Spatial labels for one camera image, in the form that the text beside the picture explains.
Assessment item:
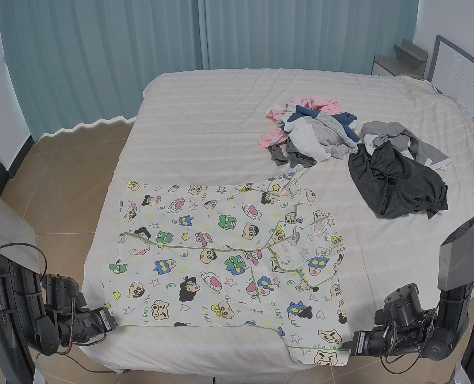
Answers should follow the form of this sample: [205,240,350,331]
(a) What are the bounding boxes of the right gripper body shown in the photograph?
[348,329,388,358]

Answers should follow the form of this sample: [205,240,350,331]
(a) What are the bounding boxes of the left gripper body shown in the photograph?
[81,306,119,337]

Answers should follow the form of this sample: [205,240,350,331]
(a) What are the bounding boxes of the white printed pyjama top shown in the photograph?
[102,164,351,366]

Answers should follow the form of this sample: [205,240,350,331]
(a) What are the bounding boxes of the pile of clothes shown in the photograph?
[258,94,360,168]

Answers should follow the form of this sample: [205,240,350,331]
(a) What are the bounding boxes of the bed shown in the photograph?
[79,34,474,375]

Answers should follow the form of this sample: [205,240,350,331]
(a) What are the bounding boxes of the black garment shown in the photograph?
[348,139,449,220]

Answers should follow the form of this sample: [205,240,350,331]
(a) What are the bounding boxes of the grey garment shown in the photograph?
[360,121,452,172]

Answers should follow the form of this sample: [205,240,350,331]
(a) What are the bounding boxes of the grey bedside table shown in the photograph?
[371,39,428,80]

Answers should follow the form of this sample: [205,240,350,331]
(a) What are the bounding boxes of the blue-green curtain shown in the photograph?
[197,0,420,75]
[0,0,206,137]

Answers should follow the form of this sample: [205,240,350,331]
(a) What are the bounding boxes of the black cable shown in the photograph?
[0,242,48,280]

